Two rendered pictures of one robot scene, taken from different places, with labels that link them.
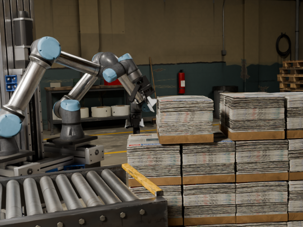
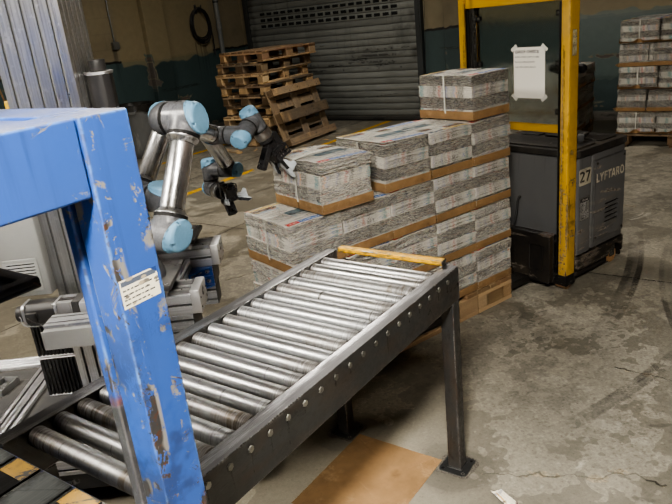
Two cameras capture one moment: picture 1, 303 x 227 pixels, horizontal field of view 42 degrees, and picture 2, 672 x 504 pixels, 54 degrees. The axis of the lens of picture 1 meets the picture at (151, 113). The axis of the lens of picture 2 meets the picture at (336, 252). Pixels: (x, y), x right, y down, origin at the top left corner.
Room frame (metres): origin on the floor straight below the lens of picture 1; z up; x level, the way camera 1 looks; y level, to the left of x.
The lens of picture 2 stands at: (-0.21, 1.44, 1.63)
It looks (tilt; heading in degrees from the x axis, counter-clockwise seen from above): 20 degrees down; 326
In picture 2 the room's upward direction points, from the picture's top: 6 degrees counter-clockwise
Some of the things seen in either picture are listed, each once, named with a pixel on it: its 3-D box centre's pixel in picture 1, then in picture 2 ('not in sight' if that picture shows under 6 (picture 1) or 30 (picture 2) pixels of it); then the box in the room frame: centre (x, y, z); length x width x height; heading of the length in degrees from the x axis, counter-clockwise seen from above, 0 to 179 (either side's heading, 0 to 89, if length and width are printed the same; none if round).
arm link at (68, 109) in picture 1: (70, 111); (163, 197); (2.43, 0.50, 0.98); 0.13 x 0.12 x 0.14; 30
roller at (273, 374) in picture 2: not in sight; (238, 366); (1.25, 0.81, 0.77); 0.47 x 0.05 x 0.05; 19
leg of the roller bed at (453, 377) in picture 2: not in sight; (453, 386); (1.28, -0.01, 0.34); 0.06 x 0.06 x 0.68; 19
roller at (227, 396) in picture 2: not in sight; (203, 389); (1.21, 0.93, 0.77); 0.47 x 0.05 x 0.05; 19
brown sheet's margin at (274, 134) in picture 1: (249, 129); (383, 177); (2.27, -0.57, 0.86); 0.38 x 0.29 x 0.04; 0
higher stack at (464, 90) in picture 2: not in sight; (466, 190); (2.29, -1.16, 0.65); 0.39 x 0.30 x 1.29; 2
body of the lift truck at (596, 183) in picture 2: not in sight; (553, 198); (2.32, -1.97, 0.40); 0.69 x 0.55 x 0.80; 2
